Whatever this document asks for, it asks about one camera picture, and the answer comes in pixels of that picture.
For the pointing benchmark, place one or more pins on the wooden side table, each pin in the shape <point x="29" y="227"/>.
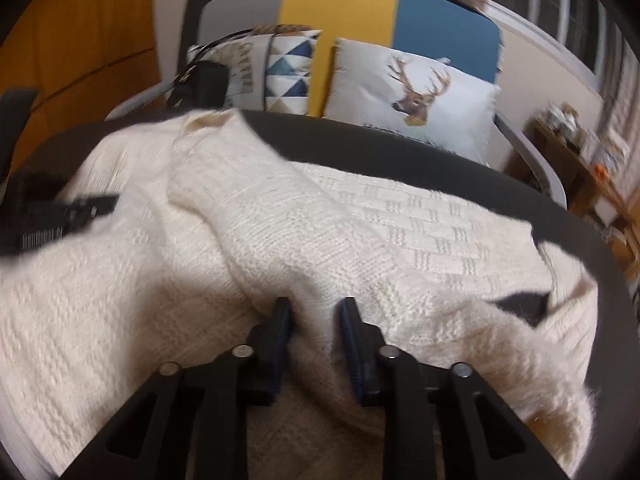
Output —
<point x="583" y="187"/>

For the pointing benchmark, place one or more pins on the cream knitted sweater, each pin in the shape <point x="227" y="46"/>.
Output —
<point x="211" y="226"/>

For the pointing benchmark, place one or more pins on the white deer print pillow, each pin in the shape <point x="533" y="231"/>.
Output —
<point x="412" y="96"/>

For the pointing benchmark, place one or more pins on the grey yellow blue sofa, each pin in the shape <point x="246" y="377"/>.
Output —
<point x="432" y="28"/>

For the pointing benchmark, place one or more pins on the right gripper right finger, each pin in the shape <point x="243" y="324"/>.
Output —
<point x="371" y="375"/>

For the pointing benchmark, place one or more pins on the triangle pattern pillow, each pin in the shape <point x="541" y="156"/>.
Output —
<point x="270" y="67"/>

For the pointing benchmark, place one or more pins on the wooden wardrobe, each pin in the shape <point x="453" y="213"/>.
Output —
<point x="84" y="57"/>

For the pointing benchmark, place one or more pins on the window with white frame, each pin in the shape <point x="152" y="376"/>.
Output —
<point x="580" y="34"/>

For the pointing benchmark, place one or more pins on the black handbag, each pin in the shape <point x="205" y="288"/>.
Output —
<point x="201" y="86"/>

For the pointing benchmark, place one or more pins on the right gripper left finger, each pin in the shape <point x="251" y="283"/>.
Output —
<point x="269" y="341"/>

